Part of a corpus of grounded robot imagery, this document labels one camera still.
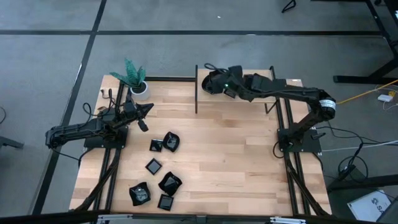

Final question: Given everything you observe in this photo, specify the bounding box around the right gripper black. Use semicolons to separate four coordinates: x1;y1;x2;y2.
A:
205;65;246;94

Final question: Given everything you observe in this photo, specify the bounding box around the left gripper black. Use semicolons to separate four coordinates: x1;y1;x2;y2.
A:
123;101;154;123

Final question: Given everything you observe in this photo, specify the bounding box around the black leaf-shaped mini plate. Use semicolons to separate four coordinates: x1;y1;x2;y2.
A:
201;75;218;95
162;131;181;153

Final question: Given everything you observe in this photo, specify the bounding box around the black small square mini plate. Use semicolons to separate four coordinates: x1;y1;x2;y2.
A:
145;157;163;175
149;139;164;153
157;194;175;212

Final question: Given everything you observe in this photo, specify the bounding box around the wooden shelf black metal frame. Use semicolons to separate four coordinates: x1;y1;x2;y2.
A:
195;64;277;115

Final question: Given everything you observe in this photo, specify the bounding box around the black wavy square mini plate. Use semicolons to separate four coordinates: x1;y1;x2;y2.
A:
129;181;152;207
157;171;183;197

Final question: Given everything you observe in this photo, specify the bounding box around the white plant pot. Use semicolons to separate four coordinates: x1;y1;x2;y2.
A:
129;80;150;102

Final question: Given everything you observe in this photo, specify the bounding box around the artificial green snake plant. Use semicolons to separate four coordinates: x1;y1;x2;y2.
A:
109;58;147;89

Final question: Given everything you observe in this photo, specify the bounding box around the black bent metal rod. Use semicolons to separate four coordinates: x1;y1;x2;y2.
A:
281;0;297;14

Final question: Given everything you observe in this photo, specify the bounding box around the grey desk foot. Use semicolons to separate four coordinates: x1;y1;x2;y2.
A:
0;135;25;150

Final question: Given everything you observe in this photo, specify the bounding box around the black power brick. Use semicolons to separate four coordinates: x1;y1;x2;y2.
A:
337;164;357;181

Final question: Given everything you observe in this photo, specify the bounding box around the black floor beam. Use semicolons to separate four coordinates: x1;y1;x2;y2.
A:
326;174;398;192

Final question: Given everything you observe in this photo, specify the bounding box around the white printed box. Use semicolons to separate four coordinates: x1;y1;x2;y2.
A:
346;189;392;222

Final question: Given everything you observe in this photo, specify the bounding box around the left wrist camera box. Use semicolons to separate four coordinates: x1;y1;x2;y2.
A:
137;118;150;133

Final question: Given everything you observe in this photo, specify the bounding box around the black right camera cable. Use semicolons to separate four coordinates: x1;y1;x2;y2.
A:
203;62;231;75

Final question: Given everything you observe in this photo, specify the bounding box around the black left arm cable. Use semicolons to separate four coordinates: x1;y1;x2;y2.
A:
81;88;116;123

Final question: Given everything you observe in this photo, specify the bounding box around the black aluminium frame rail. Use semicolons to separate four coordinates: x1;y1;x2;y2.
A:
282;77;313;216
104;81;125;212
144;75;198;83
91;147;111;212
274;77;299;216

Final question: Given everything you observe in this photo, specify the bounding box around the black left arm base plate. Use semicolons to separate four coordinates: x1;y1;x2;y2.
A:
83;126;129;149

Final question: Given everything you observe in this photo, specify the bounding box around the black left base cable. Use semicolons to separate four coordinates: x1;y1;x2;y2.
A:
49;147;85;164

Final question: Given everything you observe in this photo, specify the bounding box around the black base cable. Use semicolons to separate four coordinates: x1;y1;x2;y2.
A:
272;139;282;159
49;147;85;164

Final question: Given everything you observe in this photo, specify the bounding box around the black right base cable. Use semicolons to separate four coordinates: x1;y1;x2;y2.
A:
272;139;282;159

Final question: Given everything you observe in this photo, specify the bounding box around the silver metal bracket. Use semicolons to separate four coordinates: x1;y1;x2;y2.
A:
269;217;307;224
96;213;133;224

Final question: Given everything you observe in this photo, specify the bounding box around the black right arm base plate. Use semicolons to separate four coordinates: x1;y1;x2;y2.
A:
277;128;323;154

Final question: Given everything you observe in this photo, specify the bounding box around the black rig frame beam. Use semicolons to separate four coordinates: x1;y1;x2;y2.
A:
0;210;398;224

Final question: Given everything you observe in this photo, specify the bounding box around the black desk leg frame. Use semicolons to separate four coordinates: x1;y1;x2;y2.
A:
333;0;398;85

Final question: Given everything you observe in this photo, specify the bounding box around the white floor cable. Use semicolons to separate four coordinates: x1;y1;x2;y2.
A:
322;139;398;153

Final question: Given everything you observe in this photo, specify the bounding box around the yellow extension cord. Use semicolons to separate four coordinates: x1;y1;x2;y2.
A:
337;79;398;105

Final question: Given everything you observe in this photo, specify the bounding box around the black floor cable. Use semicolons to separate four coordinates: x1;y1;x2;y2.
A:
328;126;371;181

